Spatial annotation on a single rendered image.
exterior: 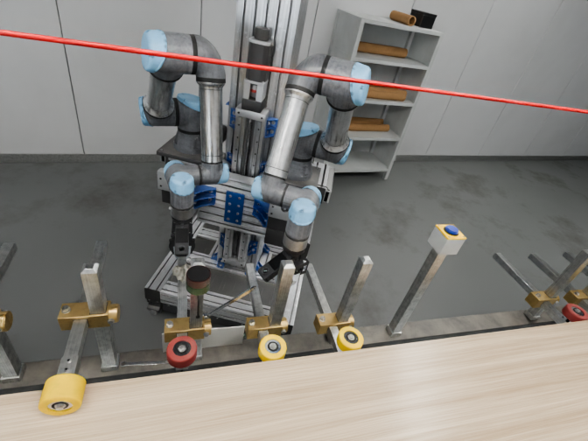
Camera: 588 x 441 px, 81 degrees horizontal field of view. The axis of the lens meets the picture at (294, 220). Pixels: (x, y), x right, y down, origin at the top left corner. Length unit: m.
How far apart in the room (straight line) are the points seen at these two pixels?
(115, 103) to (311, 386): 2.97
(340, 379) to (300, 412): 0.15
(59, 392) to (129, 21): 2.81
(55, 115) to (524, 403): 3.53
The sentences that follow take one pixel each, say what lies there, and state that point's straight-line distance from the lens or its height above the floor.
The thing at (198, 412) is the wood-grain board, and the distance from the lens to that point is 0.97.
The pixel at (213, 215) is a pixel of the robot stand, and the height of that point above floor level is 0.74.
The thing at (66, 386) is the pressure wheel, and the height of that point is 0.98.
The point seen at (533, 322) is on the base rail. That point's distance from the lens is 1.98.
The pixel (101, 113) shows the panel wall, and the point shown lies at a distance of 3.54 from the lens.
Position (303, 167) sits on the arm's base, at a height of 1.10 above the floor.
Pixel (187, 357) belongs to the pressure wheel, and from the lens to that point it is 1.03.
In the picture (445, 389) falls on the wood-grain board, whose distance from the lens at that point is 1.19.
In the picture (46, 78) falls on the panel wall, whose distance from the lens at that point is 3.50.
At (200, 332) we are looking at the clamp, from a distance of 1.14.
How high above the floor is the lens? 1.79
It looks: 36 degrees down
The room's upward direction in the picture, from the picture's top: 13 degrees clockwise
